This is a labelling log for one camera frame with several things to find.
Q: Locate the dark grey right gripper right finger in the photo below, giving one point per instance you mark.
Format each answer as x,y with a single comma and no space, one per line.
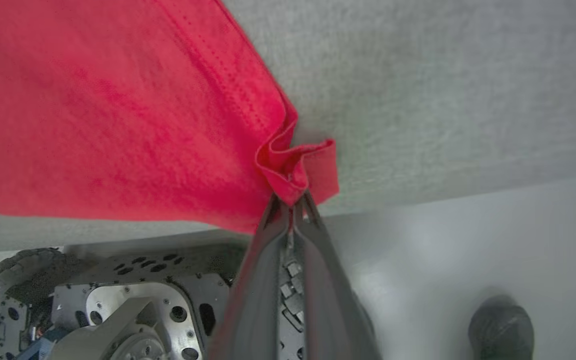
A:
333,310

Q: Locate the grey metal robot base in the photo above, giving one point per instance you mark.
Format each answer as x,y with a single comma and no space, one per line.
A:
168,300

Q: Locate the dark grey rounded shoe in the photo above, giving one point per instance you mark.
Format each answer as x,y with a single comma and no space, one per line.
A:
501,330

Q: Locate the red cloth garment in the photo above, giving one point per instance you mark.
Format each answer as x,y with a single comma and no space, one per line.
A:
118,115

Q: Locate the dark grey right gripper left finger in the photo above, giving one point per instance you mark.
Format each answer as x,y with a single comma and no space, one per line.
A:
253,310

